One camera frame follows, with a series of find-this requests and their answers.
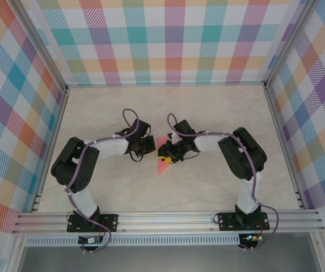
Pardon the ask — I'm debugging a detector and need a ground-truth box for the aluminium mounting rail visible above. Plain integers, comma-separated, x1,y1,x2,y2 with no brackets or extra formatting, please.
11,209,325,235

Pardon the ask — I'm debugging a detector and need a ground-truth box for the slotted grey cable tray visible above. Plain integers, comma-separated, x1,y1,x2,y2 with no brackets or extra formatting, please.
24,233,241,247

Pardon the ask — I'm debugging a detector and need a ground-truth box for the thin aluminium back rail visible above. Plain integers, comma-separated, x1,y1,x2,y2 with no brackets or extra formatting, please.
65,82,267,89

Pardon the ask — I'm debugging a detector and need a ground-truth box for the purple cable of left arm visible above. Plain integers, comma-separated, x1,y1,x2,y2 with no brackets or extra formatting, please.
65,108,140,254

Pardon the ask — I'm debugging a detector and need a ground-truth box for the black circuit board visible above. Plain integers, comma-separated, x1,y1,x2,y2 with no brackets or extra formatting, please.
78,235,104,245

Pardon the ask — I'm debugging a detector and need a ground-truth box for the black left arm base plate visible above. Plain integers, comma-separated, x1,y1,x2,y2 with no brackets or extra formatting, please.
66,214,120,233

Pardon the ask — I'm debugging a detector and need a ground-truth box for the pink square paper sheet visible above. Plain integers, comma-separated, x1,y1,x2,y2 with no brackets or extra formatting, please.
155,135,171,176

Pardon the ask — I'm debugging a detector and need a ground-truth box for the grey metal panel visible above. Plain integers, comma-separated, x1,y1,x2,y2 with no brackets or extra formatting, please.
17,245,322,272

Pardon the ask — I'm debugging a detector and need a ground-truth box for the aluminium corner post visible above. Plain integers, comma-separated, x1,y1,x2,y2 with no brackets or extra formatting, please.
14,0,69,93
264,0,322,91

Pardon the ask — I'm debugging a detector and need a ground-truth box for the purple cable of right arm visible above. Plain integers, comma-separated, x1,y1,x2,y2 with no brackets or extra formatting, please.
166,113,280,252

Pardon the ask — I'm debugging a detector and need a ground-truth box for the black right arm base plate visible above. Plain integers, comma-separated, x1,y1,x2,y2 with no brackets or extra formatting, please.
218,212,271,232

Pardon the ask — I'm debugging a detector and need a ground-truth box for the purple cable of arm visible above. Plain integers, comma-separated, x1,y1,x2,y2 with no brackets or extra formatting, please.
166,113,280,252
65,108,140,254

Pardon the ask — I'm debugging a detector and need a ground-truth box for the aluminium side rail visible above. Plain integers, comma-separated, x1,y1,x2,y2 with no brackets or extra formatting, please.
264,84,307,210
31,86,70,213

